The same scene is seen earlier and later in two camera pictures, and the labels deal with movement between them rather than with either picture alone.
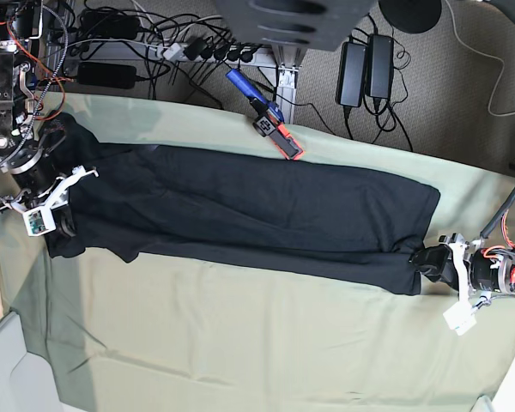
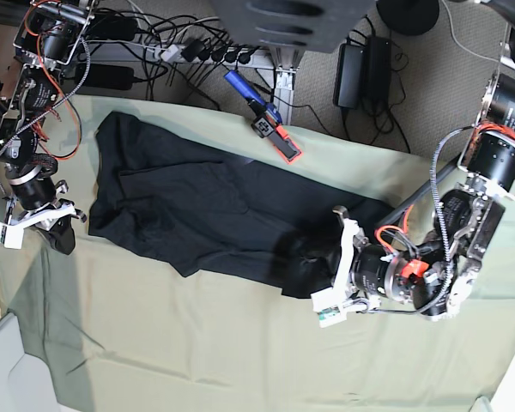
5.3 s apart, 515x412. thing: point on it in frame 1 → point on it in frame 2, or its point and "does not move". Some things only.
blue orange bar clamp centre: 270,122 does not move
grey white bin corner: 14,378 does not move
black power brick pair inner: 351,74 does not move
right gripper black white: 480,270 → 333,303
